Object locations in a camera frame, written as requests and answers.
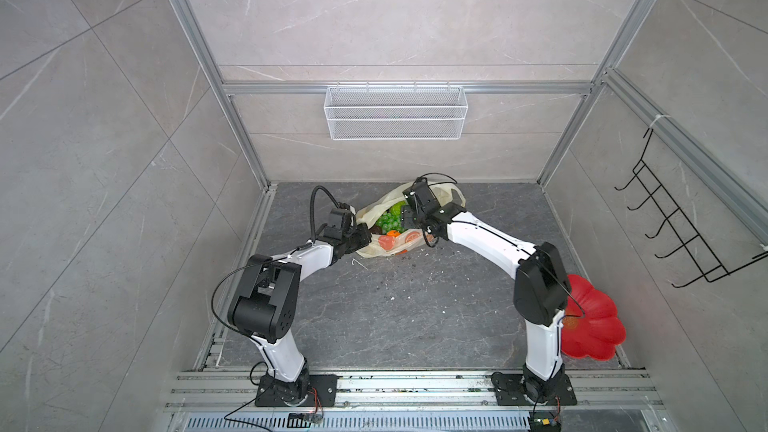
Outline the cream plastic bag fruit print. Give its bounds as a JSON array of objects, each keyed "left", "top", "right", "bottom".
[{"left": 356, "top": 183, "right": 439, "bottom": 258}]

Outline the red flower-shaped plastic plate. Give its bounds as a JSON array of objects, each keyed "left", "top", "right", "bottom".
[{"left": 562, "top": 274, "right": 626, "bottom": 361}]

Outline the red fake strawberry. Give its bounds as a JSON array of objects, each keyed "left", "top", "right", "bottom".
[{"left": 378, "top": 235, "right": 397, "bottom": 251}]

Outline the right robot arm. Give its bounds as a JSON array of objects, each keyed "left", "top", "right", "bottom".
[{"left": 403, "top": 177, "right": 571, "bottom": 405}]

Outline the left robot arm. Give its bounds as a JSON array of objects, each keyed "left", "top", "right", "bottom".
[{"left": 227, "top": 204, "right": 371, "bottom": 406}]

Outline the light green fake fruit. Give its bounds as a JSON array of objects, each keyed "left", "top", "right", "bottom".
[{"left": 389, "top": 201, "right": 407, "bottom": 217}]

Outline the green fake grapes bunch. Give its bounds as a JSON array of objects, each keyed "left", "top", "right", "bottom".
[{"left": 375, "top": 211, "right": 404, "bottom": 235}]

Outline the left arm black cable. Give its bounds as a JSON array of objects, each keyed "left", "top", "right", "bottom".
[{"left": 308, "top": 185, "right": 343, "bottom": 244}]

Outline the white wire mesh basket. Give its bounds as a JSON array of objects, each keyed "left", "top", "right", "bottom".
[{"left": 323, "top": 85, "right": 469, "bottom": 141}]

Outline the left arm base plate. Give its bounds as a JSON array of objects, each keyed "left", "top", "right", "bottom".
[{"left": 254, "top": 374, "right": 339, "bottom": 408}]

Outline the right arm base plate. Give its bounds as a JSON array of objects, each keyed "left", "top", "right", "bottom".
[{"left": 490, "top": 368, "right": 577, "bottom": 406}]

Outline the aluminium rail frame front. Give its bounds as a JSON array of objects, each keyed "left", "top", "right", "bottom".
[{"left": 161, "top": 368, "right": 675, "bottom": 431}]

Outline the black wire hook rack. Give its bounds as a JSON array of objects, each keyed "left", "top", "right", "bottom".
[{"left": 614, "top": 127, "right": 767, "bottom": 289}]

